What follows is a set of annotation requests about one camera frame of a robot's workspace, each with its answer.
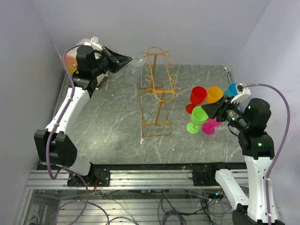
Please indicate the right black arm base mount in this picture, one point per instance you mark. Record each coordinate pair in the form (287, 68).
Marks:
(204, 175)

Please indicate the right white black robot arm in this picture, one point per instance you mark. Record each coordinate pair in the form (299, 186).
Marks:
(257, 146)

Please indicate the gold wire wine glass rack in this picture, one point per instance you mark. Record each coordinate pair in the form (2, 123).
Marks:
(161, 93)

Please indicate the aluminium rail frame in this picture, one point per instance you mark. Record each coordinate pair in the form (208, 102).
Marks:
(134, 177)

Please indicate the green plastic wine glass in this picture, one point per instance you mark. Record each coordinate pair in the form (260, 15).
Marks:
(198, 118)

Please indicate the white semicircular drawer cabinet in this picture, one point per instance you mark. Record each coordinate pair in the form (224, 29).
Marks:
(71, 63)

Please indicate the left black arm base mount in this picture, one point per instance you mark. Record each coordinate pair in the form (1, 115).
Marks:
(100, 177)

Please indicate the blue plastic wine glass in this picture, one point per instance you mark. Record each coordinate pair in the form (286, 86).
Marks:
(231, 91)

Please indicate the pink plastic wine glass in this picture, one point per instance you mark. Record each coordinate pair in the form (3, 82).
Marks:
(209, 127)

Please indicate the clear wine glass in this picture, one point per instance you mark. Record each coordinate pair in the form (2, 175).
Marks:
(137, 62)

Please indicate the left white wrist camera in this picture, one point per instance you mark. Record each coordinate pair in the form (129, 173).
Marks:
(93, 42)

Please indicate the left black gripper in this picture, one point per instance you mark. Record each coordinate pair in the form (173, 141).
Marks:
(114, 57)

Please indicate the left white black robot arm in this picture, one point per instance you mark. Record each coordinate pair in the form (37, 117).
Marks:
(54, 146)

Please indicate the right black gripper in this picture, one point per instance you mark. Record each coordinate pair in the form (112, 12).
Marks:
(213, 108)

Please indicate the red plastic wine glass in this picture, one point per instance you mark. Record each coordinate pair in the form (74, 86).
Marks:
(198, 95)

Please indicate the orange plastic wine glass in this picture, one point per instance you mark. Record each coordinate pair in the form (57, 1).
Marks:
(214, 93)

